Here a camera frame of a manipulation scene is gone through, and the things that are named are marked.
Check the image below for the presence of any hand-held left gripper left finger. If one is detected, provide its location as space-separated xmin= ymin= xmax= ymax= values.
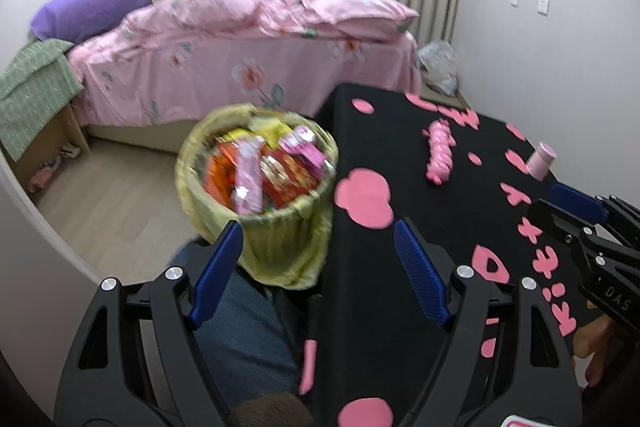
xmin=52 ymin=221 xmax=244 ymax=427

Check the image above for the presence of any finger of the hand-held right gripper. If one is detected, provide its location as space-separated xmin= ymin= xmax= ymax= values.
xmin=528 ymin=199 xmax=608 ymax=280
xmin=549 ymin=182 xmax=640 ymax=253

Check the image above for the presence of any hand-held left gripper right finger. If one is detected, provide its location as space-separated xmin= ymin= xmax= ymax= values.
xmin=393 ymin=217 xmax=586 ymax=427

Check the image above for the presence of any yellow bag lined trash bin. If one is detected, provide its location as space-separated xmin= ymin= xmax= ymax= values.
xmin=174 ymin=103 xmax=340 ymax=290

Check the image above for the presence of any long pink wrapper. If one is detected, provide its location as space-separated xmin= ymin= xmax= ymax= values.
xmin=232 ymin=138 xmax=266 ymax=215

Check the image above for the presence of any orange plastic bag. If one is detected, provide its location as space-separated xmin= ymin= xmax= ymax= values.
xmin=205 ymin=142 xmax=241 ymax=198

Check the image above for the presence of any red gold print packet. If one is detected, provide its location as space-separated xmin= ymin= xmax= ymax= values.
xmin=260 ymin=152 xmax=321 ymax=208

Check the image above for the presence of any yellow magenta snack packet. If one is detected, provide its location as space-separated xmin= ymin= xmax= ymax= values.
xmin=250 ymin=119 xmax=291 ymax=145

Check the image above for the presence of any person's right hand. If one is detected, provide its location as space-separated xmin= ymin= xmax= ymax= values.
xmin=575 ymin=319 xmax=618 ymax=388

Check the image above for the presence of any pink cup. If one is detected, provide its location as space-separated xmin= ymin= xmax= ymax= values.
xmin=526 ymin=143 xmax=558 ymax=180

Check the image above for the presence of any person's leg in jeans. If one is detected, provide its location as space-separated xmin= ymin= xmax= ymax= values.
xmin=170 ymin=239 xmax=301 ymax=403

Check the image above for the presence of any pink caterpillar toy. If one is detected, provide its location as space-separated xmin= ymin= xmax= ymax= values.
xmin=424 ymin=118 xmax=455 ymax=186

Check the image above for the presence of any brown fuzzy object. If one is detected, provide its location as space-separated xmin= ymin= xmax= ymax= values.
xmin=235 ymin=392 xmax=313 ymax=427

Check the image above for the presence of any white plastic bag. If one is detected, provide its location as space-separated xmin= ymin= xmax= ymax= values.
xmin=417 ymin=39 xmax=460 ymax=95

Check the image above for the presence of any bed with pink floral sheet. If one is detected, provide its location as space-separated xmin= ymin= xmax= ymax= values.
xmin=67 ymin=0 xmax=423 ymax=152

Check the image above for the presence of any wooden nightstand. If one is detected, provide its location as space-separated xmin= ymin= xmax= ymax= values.
xmin=14 ymin=104 xmax=92 ymax=192

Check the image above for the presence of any green checked cloth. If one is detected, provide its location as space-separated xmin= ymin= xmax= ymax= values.
xmin=0 ymin=38 xmax=85 ymax=158

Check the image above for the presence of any pink floral pillow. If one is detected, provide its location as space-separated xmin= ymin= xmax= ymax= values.
xmin=305 ymin=0 xmax=420 ymax=42

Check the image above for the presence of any pink floral duvet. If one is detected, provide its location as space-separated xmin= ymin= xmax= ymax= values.
xmin=122 ymin=0 xmax=321 ymax=40

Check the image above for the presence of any purple pillow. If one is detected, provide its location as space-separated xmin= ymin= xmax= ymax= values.
xmin=30 ymin=0 xmax=152 ymax=44

